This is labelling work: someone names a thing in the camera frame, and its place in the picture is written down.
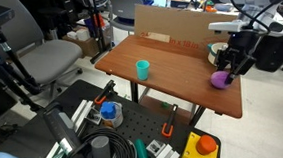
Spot black camera tripod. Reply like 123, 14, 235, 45
0, 25, 48, 117

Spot yellow emergency stop box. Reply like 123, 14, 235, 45
178, 129, 220, 158

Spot small green ball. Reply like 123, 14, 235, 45
160, 101, 171, 110

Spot brown cardboard panel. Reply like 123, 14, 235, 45
131, 0, 243, 62

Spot grey padded office chair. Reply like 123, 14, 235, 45
0, 0, 87, 103

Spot black clamp orange handle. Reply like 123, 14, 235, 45
92, 79, 118, 106
158, 104, 181, 139

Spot aluminium rail pieces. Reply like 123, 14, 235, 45
145, 142, 181, 158

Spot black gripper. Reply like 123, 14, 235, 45
211, 30, 260, 86

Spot colourful toy pile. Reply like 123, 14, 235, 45
202, 0, 218, 13

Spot black perforated breadboard table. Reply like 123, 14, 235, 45
0, 69, 223, 158

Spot open cardboard box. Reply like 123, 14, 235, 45
61, 26, 104, 60

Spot grey cylinder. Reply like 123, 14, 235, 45
89, 134, 112, 158

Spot black cable coil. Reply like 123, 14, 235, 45
59, 125, 138, 158

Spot long aluminium rails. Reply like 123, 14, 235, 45
37, 98, 103, 158

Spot grey chair with backrest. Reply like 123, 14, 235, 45
107, 0, 146, 35

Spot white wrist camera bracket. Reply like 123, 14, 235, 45
207, 16, 283, 42

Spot black handheld device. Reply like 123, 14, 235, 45
42, 104, 85, 157

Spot teal plastic cup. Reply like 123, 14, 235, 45
135, 58, 152, 82

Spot orange stop button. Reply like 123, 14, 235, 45
195, 134, 218, 156

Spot teal tool handle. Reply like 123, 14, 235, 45
134, 138, 150, 158

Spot black computer case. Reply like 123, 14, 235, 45
252, 33, 283, 75

